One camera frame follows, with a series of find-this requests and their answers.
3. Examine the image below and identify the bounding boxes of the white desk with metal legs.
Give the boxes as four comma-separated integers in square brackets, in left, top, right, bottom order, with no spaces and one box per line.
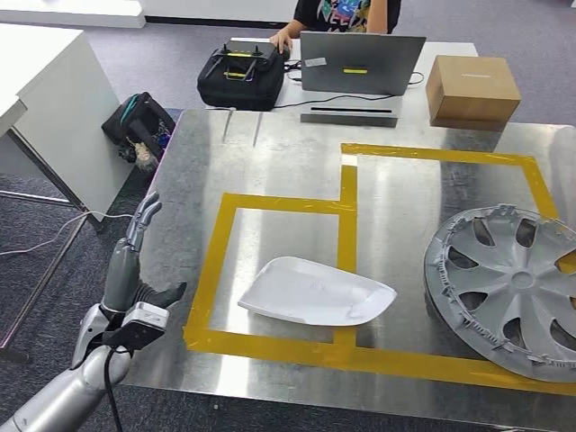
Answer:
[0,23,137,365]

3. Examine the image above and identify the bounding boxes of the grey flat slotted device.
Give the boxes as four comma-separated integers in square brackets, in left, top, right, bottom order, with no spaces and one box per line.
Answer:
[300,94,403,129]

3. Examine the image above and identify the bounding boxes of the black backpack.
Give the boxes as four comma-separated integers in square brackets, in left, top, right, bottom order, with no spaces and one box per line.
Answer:
[100,91,177,176]

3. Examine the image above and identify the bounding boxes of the brown cardboard box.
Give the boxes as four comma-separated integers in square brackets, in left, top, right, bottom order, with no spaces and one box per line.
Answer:
[424,54,522,133]

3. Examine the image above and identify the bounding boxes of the person's right hand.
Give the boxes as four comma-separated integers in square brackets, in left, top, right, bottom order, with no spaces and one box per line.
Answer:
[268,29,294,57]

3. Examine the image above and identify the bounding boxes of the thin white cable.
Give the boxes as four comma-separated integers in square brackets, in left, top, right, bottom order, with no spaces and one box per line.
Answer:
[0,210,134,259]

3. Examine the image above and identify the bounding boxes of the stainless steel workbench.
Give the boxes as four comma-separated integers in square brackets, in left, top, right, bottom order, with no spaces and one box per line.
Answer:
[123,108,576,432]

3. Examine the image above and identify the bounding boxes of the grey laptop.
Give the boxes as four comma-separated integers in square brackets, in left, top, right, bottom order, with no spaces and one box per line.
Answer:
[300,30,427,97]

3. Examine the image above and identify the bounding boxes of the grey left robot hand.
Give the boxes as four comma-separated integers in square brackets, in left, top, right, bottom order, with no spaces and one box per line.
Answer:
[100,190,188,315]

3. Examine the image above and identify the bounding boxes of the person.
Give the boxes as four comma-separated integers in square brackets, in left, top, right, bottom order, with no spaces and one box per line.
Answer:
[269,0,403,56]

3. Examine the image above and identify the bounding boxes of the white low platform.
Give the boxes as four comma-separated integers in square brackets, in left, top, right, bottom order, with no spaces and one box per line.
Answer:
[0,0,146,30]

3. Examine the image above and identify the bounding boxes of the grey plastic wheel hubcap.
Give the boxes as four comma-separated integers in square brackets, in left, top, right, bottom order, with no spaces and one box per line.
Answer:
[424,203,576,384]

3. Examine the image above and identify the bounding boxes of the black equipment case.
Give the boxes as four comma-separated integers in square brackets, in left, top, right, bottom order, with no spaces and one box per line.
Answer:
[196,39,288,113]

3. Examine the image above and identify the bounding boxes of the white plastic car part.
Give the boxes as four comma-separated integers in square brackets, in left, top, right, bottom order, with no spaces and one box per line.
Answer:
[237,256,398,329]

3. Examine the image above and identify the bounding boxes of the thin black cable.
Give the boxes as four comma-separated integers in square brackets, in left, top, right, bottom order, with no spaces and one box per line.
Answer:
[274,70,425,111]

